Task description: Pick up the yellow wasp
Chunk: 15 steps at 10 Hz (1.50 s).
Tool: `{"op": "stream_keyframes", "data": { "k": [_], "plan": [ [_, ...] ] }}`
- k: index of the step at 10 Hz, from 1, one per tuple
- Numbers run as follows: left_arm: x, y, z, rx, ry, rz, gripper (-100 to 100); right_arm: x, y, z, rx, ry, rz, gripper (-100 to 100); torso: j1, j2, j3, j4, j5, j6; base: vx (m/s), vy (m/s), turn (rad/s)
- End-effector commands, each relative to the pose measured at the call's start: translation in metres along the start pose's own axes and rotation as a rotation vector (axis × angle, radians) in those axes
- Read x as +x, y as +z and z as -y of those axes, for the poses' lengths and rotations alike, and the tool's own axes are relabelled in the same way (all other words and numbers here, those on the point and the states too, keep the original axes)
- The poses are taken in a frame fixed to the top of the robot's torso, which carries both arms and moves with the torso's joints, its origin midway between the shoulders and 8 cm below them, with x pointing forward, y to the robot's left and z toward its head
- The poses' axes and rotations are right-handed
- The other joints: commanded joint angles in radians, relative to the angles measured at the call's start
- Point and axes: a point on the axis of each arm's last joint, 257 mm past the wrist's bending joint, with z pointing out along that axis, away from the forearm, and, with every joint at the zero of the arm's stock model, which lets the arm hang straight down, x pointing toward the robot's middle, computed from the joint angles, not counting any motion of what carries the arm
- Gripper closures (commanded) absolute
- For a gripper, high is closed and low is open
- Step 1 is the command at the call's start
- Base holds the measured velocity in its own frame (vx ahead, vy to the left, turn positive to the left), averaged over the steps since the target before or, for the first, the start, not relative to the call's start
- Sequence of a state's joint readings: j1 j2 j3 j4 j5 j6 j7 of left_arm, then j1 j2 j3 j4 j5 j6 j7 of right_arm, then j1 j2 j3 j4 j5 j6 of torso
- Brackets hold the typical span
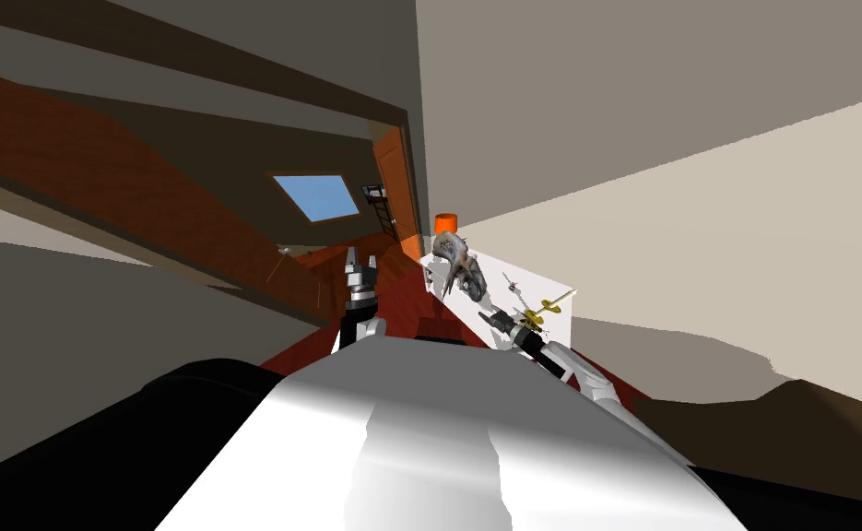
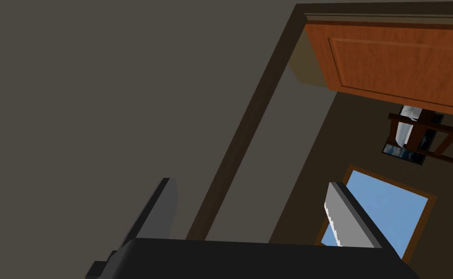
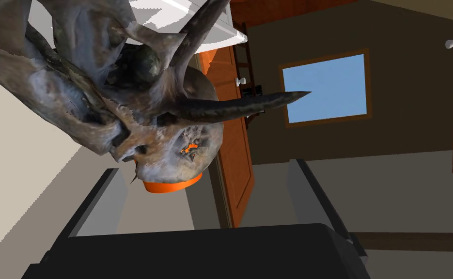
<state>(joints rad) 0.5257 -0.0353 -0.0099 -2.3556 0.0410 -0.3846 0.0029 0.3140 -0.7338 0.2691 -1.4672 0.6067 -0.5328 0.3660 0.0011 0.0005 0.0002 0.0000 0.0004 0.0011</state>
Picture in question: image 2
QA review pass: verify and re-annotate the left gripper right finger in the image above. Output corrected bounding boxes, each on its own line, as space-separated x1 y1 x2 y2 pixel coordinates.
324 181 383 248

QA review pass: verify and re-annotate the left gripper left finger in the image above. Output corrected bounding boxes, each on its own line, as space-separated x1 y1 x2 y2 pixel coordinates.
120 177 179 249

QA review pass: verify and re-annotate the dark wooden shelf with items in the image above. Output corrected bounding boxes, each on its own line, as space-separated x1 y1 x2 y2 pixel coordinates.
381 104 453 171

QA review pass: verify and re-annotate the orange wooden door leaf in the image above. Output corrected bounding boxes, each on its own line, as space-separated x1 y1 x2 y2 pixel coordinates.
304 23 453 119

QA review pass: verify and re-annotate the window with wooden frame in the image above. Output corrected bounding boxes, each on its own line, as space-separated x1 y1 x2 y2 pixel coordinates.
313 164 438 261

